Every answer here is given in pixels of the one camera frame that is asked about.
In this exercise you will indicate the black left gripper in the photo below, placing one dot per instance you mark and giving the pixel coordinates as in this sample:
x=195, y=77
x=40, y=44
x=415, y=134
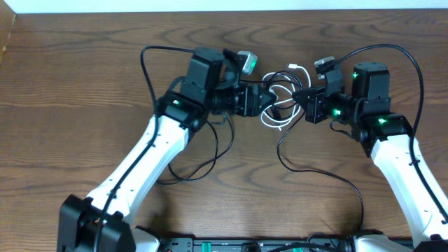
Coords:
x=250, y=94

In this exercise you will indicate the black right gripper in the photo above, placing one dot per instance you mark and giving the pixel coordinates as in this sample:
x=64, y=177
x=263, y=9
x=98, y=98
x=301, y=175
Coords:
x=313, y=108

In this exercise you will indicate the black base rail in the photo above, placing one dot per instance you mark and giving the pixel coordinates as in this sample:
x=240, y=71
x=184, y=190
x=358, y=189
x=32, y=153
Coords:
x=367, y=240

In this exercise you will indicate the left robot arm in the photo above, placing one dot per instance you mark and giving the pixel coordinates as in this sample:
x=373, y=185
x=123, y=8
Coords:
x=103, y=220

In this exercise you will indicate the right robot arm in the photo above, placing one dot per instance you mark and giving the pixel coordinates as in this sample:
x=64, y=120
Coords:
x=385, y=138

